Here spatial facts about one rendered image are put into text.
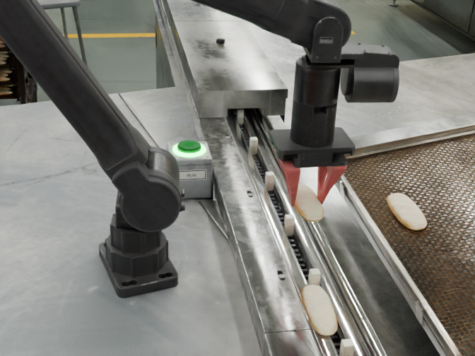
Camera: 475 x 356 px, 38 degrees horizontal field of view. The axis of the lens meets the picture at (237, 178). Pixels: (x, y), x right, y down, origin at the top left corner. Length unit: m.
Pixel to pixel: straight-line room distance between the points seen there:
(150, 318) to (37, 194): 0.38
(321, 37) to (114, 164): 0.30
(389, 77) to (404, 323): 0.32
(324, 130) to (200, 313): 0.29
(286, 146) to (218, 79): 0.55
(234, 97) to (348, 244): 0.43
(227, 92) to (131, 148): 0.52
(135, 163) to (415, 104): 0.92
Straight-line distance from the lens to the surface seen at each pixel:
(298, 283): 0.94
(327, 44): 0.84
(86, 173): 1.27
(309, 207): 0.94
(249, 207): 1.07
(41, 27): 0.84
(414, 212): 1.01
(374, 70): 0.88
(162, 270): 0.98
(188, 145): 1.16
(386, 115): 1.57
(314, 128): 0.89
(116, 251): 0.96
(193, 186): 1.16
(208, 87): 1.38
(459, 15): 4.98
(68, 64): 0.85
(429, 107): 1.65
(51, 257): 1.05
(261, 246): 0.98
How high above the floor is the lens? 1.40
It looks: 28 degrees down
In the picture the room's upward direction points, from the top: 2 degrees clockwise
